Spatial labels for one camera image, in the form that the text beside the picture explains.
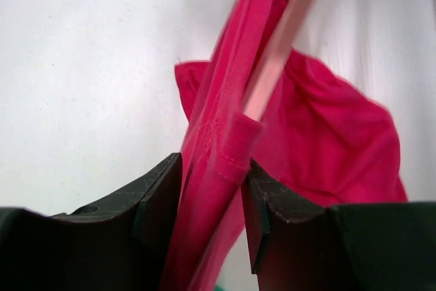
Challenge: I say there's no green tank top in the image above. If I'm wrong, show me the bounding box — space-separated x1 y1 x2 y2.
214 285 225 291

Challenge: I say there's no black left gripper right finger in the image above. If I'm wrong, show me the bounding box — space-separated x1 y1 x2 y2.
241 162 435 291

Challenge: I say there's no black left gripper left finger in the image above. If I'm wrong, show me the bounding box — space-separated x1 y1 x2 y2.
1 153 182 290

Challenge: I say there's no red t shirt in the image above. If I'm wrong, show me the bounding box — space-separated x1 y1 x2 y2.
159 0 407 290

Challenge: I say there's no pink hanger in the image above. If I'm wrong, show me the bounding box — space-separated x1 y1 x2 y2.
243 0 315 121

